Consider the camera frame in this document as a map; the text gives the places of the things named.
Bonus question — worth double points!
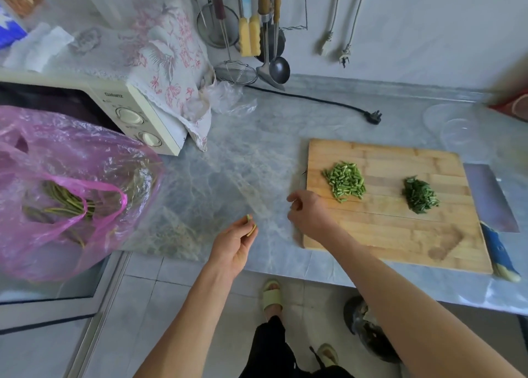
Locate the floral lace cloth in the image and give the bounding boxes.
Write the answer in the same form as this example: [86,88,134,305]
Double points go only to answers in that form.
[49,0,216,152]

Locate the person's right hand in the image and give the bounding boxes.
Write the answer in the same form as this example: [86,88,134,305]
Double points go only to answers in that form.
[287,190,339,245]

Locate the red container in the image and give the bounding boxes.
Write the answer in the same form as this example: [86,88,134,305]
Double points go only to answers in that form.
[488,88,528,123]

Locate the pink plastic bag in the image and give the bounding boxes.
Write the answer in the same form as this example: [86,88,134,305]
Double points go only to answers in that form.
[0,105,164,284]

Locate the yellow sponge brush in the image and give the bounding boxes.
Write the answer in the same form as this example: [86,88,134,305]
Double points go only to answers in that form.
[235,0,251,57]
[249,0,262,57]

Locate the white paper towel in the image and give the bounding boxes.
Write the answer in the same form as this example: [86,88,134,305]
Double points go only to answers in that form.
[2,22,75,73]

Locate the person's left hand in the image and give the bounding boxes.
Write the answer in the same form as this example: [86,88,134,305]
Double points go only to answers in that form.
[207,215,259,279]

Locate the blue packet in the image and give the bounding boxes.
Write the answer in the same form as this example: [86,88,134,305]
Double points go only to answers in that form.
[0,2,28,51]

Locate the metal spatula with wooden handle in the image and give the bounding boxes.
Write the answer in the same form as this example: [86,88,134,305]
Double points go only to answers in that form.
[255,0,286,92]

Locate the pile of chopped dark-green leaves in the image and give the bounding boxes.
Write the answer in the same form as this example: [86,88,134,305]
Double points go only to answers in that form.
[402,176,441,215]

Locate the black power cable with plug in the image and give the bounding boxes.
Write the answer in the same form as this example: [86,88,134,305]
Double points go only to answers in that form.
[243,84,383,126]

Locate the person's right forearm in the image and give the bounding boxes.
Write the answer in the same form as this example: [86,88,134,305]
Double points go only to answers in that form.
[318,227,525,378]

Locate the pale green slipper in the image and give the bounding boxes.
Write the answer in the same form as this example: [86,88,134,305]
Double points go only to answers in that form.
[315,343,340,368]
[262,280,285,313]

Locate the round metal strainer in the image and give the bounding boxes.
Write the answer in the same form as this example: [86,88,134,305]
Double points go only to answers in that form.
[196,3,241,49]

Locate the pile of chopped light-green stems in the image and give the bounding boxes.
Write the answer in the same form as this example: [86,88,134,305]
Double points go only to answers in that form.
[321,161,367,204]

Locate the bundle of green vegetable stems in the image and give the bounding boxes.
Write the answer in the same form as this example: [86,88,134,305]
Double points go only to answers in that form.
[23,180,129,247]

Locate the wire skimmer with dark handle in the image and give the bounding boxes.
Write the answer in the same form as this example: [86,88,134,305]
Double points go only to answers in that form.
[205,0,259,86]

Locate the white glass-door cabinet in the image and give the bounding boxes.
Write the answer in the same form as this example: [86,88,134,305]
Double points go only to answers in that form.
[0,250,133,378]

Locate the clear plastic bowl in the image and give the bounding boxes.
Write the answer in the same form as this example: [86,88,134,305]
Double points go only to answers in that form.
[422,103,496,165]

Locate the cream microwave oven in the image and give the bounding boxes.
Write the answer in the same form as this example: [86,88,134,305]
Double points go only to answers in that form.
[0,67,189,157]

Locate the white cord with plug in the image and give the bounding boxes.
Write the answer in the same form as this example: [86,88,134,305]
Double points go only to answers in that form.
[319,0,344,57]
[338,0,370,68]

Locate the person's left forearm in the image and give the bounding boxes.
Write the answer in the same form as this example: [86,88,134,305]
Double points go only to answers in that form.
[133,261,244,378]

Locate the clear crumpled plastic bag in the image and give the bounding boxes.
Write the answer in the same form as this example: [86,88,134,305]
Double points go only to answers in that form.
[204,80,259,117]

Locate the person's black trousers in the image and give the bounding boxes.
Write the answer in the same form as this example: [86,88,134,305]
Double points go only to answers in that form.
[238,315,356,378]

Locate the cleaver with blue wrapped handle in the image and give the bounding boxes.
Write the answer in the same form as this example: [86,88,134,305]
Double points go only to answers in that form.
[463,163,522,284]

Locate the wooden cutting board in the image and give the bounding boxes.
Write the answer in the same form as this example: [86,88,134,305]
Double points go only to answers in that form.
[302,138,494,275]

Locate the black pot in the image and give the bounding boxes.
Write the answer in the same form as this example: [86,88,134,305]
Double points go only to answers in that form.
[343,295,403,365]

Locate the metal ladle with wooden handle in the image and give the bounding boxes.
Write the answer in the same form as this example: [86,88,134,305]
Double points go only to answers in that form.
[268,0,291,85]

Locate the thin hanging wire loop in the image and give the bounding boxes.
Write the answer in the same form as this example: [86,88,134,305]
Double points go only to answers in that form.
[280,0,309,31]

